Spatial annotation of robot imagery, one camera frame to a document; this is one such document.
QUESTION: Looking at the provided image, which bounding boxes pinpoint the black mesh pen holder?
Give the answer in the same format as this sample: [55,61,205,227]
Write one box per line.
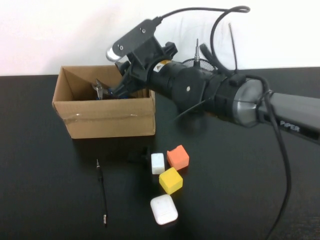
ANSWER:
[180,58,219,75]

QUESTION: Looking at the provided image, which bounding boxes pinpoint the thick black precision screwdriver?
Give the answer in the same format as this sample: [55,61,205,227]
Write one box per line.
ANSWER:
[193,38,202,69]

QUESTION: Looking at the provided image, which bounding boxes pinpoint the brown cardboard box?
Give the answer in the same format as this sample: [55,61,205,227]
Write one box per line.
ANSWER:
[51,64,156,140]

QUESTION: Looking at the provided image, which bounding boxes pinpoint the orange foam block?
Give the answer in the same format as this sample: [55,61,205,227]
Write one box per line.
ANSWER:
[166,144,190,171]

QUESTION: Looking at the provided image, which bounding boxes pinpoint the white earbuds case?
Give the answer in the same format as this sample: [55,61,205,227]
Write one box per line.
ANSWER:
[149,194,179,225]

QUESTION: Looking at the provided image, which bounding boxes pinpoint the small black plastic knob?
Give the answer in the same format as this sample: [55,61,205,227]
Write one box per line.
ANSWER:
[127,147,152,171]

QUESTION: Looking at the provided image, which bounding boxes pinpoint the black zip tie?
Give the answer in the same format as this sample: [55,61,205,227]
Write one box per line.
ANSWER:
[228,22,238,75]
[173,98,210,121]

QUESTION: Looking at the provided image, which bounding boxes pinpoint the black camera cable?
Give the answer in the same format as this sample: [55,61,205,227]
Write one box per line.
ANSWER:
[153,5,293,240]

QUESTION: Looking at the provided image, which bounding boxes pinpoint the blue-handled wire cutters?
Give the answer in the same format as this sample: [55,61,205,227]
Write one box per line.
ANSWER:
[91,78,128,101]

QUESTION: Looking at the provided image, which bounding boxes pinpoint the yellow foam block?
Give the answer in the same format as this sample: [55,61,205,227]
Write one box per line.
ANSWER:
[158,166,184,195]

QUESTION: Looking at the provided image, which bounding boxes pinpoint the thin black screwdriver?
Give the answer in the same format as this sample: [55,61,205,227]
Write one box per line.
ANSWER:
[95,158,108,227]

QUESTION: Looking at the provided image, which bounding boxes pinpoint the white foam block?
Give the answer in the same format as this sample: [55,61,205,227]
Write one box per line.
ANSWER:
[150,152,166,175]

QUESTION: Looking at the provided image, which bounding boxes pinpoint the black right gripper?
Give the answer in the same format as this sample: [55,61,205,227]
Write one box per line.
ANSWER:
[109,34,181,98]

